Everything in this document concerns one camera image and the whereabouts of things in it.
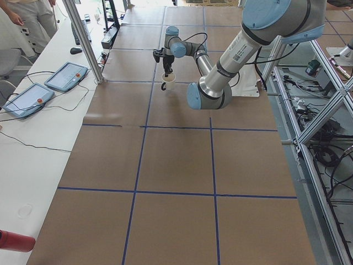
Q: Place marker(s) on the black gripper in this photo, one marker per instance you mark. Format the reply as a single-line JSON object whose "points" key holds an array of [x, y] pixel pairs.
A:
{"points": [[167, 60]]}

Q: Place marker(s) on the white smiley mug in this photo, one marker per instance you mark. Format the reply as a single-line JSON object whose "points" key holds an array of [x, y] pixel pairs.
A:
{"points": [[168, 81]]}

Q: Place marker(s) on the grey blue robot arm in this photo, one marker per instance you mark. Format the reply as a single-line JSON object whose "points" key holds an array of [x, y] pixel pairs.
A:
{"points": [[262, 22]]}

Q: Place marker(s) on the black keyboard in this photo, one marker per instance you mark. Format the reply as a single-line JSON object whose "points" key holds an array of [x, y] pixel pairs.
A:
{"points": [[75, 35]]}

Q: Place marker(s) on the black computer mouse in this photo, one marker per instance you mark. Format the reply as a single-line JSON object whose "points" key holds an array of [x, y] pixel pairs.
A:
{"points": [[75, 50]]}

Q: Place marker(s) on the far blue teach pendant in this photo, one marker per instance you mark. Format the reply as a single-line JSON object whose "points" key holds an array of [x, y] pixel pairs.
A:
{"points": [[66, 77]]}

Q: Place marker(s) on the blue teach pendant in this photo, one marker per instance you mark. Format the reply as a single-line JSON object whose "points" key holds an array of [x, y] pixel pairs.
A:
{"points": [[66, 77], [29, 101]]}

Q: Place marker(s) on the near blue teach pendant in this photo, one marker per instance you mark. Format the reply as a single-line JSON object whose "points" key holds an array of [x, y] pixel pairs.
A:
{"points": [[29, 101]]}

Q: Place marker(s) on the person in beige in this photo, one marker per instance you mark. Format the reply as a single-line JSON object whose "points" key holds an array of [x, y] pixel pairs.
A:
{"points": [[36, 16]]}

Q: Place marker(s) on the grey office chair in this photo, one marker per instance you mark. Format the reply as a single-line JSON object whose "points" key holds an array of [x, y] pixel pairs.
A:
{"points": [[9, 61]]}

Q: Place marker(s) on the red bottle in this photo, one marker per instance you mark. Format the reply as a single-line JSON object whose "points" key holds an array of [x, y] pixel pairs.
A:
{"points": [[16, 242]]}

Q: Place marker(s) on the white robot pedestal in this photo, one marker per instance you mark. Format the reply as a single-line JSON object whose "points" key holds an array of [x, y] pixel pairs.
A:
{"points": [[245, 83]]}

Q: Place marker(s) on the aluminium frame post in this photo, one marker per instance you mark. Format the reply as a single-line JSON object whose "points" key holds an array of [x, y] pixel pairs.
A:
{"points": [[74, 16]]}

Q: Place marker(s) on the aluminium side frame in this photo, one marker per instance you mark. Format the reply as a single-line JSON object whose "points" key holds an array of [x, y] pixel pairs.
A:
{"points": [[312, 86]]}

